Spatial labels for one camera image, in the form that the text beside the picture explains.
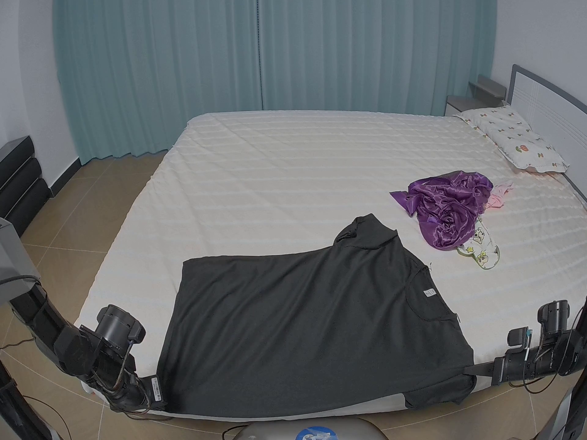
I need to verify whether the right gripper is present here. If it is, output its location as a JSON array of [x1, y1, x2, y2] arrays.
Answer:
[[493, 353, 530, 386]]

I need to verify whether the purple satin garment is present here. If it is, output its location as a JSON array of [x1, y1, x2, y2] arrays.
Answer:
[[390, 171, 494, 251]]

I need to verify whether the white printed pillow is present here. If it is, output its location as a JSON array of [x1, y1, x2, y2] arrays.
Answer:
[[454, 104, 569, 173]]

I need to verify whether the black cable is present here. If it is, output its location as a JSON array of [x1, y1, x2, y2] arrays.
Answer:
[[0, 274, 42, 288]]

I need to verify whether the white printed garment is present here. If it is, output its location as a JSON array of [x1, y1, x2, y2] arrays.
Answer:
[[456, 218, 502, 274]]

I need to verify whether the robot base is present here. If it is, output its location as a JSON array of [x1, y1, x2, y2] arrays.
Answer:
[[234, 420, 383, 440]]

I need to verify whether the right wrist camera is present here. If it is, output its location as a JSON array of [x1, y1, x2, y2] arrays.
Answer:
[[507, 328, 533, 353]]

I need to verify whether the grey bedside table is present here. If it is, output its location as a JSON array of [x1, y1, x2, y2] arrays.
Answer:
[[446, 74, 507, 117]]

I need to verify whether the pink garment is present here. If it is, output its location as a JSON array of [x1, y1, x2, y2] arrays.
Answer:
[[486, 181, 513, 211]]

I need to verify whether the blue-green curtain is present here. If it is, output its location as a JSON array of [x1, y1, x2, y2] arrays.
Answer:
[[53, 0, 498, 166]]

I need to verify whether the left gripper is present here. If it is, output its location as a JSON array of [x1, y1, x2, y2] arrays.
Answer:
[[110, 374, 167, 413]]

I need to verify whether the black T-shirt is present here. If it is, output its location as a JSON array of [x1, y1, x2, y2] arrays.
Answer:
[[156, 214, 478, 418]]

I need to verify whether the black chest of drawers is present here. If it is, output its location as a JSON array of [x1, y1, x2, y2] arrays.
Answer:
[[0, 136, 50, 237]]

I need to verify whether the bed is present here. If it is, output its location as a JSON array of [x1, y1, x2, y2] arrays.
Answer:
[[76, 64, 587, 420]]

